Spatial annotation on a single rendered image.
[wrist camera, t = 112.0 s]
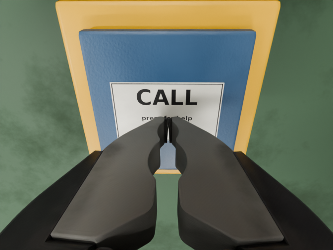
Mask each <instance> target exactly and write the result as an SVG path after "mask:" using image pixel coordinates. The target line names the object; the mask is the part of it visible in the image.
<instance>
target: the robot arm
mask: <svg viewBox="0 0 333 250"><path fill-rule="evenodd" d="M168 131H169V142H170V143H172V145H173V146H174V147H175V148H176V150H175V166H176V168H177V169H178V170H179V171H180V173H181V174H182V176H181V177H180V178H179V180H178V199H177V217H178V230H179V236H180V238H181V240H182V241H183V242H184V243H185V244H187V245H188V246H190V247H191V248H193V249H194V250H333V232H332V231H331V230H330V229H329V228H328V227H327V226H326V224H325V223H324V222H323V221H322V220H321V219H320V218H319V217H318V216H317V215H316V214H315V213H314V212H313V211H312V210H311V209H310V208H309V207H308V206H307V205H306V204H304V203H303V202H302V201H301V200H300V199H299V198H298V197H296V196H295V195H294V194H293V193H292V192H290V191H289V190H288V189H287V188H286V187H284V186H283V185H282V184H281V183H279V182H278V181H277V180H276V179H275V178H273V177H272V176H271V175H270V174H268V173H267V172H266V171H265V170H264V169H262V168H261V167H260V166H259V165H258V164H256V163H255V162H254V161H253V160H251V159H250V158H249V157H248V156H247V155H245V154H244V153H243V152H242V151H233V150H232V149H231V148H229V147H228V146H227V145H226V144H225V143H223V142H222V141H221V140H220V139H218V138H217V137H215V136H214V135H212V134H210V133H209V132H207V131H205V130H203V129H201V128H199V127H197V126H195V125H194V124H192V123H190V122H188V121H186V120H184V119H182V118H180V117H173V118H169V119H168V118H164V117H156V118H154V119H152V120H150V121H148V122H146V123H144V124H142V125H140V126H139V127H137V128H135V129H133V130H131V131H129V132H127V133H125V134H123V135H122V136H120V137H119V138H117V139H116V140H115V141H113V142H112V143H111V144H109V145H108V146H107V147H106V148H105V149H104V150H102V151H99V150H95V151H93V152H92V153H91V154H90V155H88V156H87V157H86V158H85V159H83V160H82V161H81V162H80V163H78V164H77V165H76V166H75V167H73V168H72V169H71V170H70V171H68V172H67V173H66V174H64V175H63V176H62V177H61V178H59V179H58V180H57V181H56V182H54V183H53V184H52V185H51V186H49V187H48V188H47V189H46V190H44V191H43V192H42V193H41V194H39V195H38V196H37V197H36V198H35V199H33V200H32V201H31V202H30V203H29V204H28V205H27V206H26V207H25V208H24V209H22V210H21V211H20V212H19V213H18V214H17V215H16V216H15V217H14V218H13V219H12V220H11V222H10V223H9V224H8V225H7V226H6V227H5V228H4V229H3V230H2V231H1V233H0V250H138V249H139V248H141V247H143V246H144V245H146V244H148V243H149V242H150V241H151V240H152V239H153V237H154V235H155V229H156V219H157V190H156V179H155V177H154V176H153V175H154V173H155V172H156V171H157V170H158V169H159V168H160V166H161V159H160V148H161V147H162V146H163V145H164V143H167V136H168Z"/></svg>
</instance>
